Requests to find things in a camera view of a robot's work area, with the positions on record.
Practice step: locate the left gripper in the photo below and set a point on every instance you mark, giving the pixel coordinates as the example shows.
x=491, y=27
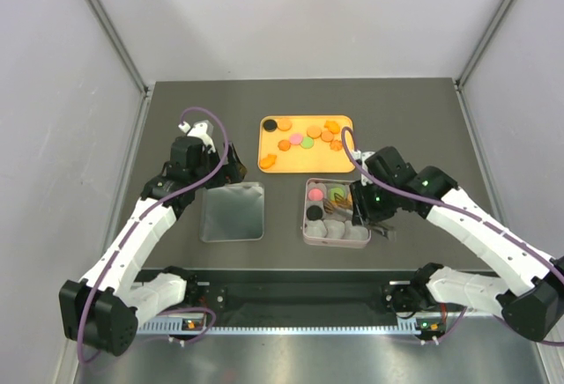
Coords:
x=235, y=171

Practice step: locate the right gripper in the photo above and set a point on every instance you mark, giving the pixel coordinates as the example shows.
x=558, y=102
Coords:
x=364, y=214

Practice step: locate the orange swirl cookie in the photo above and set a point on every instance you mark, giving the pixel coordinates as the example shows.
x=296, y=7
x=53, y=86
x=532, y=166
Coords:
x=341, y=203
x=284, y=145
x=336, y=145

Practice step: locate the green sandwich cookie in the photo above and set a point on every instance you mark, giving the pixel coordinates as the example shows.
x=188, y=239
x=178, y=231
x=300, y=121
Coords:
x=307, y=143
x=337, y=191

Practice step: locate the black sandwich cookie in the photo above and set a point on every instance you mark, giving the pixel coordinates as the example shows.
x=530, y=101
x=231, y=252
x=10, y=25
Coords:
x=314, y=213

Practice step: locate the pink sandwich cookie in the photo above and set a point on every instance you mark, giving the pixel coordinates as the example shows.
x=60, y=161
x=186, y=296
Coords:
x=296, y=139
x=315, y=195

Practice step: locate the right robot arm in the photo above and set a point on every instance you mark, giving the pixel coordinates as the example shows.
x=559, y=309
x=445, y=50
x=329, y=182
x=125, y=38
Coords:
x=526, y=290

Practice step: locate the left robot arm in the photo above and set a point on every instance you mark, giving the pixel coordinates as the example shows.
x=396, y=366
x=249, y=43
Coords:
x=103, y=310

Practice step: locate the orange fish cookie front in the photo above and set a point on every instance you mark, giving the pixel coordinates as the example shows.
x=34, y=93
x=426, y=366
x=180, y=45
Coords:
x=268, y=161

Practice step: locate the orange fish cookie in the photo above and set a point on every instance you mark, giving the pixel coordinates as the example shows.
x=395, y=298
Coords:
x=268, y=161
x=332, y=127

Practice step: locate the silver tin lid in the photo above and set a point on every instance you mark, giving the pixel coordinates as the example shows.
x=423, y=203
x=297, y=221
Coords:
x=233, y=213

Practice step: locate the black cookie at tray corner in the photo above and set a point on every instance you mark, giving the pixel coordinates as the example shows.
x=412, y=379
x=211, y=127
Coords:
x=270, y=125

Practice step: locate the yellow tray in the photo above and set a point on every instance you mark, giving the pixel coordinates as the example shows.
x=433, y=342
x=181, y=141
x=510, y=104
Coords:
x=297, y=160

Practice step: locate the pink cookie tin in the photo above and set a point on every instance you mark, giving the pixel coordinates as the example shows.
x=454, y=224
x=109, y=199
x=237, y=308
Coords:
x=330, y=232

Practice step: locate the orange round cookie top left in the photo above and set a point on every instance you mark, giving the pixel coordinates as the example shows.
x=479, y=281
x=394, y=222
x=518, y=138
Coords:
x=284, y=124

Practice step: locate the orange round cookie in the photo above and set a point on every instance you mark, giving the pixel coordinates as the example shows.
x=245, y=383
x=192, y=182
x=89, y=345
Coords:
x=284, y=124
x=314, y=132
x=327, y=136

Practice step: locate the orange round cookie centre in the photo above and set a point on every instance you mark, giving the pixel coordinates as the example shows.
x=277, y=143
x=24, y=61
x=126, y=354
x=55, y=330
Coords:
x=314, y=132

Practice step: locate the orange round cookie right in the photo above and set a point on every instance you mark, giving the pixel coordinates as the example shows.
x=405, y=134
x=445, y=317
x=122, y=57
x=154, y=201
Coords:
x=327, y=136

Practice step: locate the orange fish cookie back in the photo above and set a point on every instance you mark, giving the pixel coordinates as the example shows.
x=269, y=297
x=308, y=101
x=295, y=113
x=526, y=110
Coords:
x=332, y=127

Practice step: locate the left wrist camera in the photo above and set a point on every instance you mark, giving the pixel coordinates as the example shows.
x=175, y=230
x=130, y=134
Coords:
x=202, y=130

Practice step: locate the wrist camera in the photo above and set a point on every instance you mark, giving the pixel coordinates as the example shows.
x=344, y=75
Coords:
x=365, y=156
x=202, y=130

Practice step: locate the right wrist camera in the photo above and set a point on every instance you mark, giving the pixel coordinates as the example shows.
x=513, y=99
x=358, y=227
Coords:
x=365, y=156

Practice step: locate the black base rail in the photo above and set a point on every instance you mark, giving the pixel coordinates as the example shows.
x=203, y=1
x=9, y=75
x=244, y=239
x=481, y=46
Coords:
x=300, y=298

